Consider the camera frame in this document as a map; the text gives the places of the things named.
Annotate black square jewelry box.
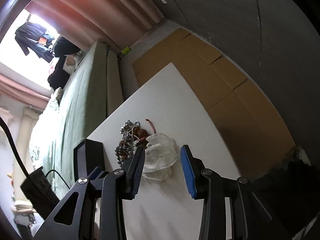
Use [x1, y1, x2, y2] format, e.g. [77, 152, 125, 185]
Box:
[73, 139, 106, 181]

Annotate silver ball chain necklace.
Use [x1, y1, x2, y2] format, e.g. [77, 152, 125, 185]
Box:
[120, 119, 141, 140]

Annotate white organza pouch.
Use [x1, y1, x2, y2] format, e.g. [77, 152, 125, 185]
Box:
[143, 133, 178, 182]

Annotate green white duvet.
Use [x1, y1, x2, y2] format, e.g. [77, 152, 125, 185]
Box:
[28, 87, 63, 181]

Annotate green object on floor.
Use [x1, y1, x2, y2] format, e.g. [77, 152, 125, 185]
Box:
[121, 47, 131, 55]

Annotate bed with green sheet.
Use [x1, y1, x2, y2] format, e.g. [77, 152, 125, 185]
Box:
[47, 41, 124, 199]

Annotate pink curtain right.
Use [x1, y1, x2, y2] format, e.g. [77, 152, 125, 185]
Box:
[25, 0, 164, 53]

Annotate dark hanging clothes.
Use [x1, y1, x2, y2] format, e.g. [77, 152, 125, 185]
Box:
[15, 22, 55, 63]

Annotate pink curtain left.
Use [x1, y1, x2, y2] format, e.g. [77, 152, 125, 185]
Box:
[1, 74, 52, 109]

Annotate black cable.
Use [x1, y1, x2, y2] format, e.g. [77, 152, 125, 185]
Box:
[0, 115, 71, 201]

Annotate pink curtain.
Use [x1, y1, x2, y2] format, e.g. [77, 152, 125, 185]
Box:
[1, 74, 52, 109]
[25, 0, 164, 53]

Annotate red string bracelet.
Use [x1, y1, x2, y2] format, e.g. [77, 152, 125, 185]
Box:
[145, 118, 157, 134]

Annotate beige headboard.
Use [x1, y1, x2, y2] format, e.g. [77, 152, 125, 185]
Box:
[12, 108, 39, 201]

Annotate brown rudraksha bead bracelet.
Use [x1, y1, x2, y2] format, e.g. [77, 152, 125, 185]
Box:
[114, 126, 149, 167]

